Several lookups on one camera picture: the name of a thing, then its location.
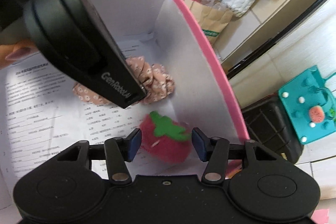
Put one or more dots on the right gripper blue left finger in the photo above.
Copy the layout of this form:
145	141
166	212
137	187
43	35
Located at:
132	144

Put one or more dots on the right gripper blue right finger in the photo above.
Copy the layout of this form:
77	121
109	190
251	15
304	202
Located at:
201	144

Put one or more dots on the red strawberry plush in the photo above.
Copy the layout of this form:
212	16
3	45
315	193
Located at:
165	138

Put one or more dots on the floral pink scrunchie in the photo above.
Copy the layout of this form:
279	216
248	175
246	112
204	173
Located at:
155	79

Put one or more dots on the person's left hand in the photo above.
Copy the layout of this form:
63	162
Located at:
14	52

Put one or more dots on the black suitcase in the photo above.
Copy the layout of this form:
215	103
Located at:
268	123

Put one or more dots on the printed paper sheet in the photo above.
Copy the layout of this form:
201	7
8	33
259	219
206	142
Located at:
41	116

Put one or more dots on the pink cardboard storage box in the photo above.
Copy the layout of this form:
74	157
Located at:
164	32

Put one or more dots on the teal felt tote bag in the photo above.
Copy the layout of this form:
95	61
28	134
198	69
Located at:
310	105

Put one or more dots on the brown paper bag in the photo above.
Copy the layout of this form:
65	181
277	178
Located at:
211	15

